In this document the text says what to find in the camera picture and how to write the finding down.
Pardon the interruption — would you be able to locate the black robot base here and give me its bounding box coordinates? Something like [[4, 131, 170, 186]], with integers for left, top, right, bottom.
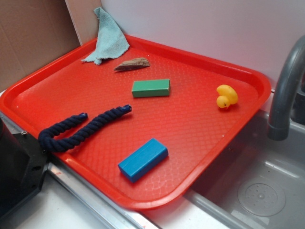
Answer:
[[0, 121, 48, 220]]

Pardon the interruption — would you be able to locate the yellow rubber duck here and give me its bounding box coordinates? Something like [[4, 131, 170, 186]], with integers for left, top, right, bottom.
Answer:
[[216, 84, 239, 109]]

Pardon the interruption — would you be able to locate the red plastic tray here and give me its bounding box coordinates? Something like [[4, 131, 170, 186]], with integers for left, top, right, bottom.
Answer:
[[0, 36, 271, 210]]

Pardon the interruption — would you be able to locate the green rectangular block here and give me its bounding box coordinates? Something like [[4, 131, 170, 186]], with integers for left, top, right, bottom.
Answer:
[[132, 79, 170, 98]]

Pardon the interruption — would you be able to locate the blue rectangular block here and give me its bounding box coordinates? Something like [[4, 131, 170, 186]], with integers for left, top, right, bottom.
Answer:
[[118, 138, 169, 183]]

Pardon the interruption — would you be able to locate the brown wood piece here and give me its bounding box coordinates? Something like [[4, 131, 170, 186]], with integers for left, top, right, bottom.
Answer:
[[114, 57, 150, 71]]

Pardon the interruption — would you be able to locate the light blue cloth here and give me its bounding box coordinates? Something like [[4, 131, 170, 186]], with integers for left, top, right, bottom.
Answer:
[[82, 7, 130, 65]]

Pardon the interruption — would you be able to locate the grey plastic sink basin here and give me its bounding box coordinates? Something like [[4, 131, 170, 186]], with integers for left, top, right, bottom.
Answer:
[[185, 111, 305, 229]]

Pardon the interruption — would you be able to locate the grey faucet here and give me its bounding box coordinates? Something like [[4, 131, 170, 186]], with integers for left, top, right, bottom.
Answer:
[[267, 36, 305, 141]]

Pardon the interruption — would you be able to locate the brown cardboard panel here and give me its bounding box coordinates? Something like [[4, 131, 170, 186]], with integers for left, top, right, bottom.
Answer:
[[0, 0, 102, 91]]

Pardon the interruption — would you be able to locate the dark blue twisted rope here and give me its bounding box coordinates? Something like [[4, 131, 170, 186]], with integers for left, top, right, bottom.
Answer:
[[38, 104, 132, 153]]

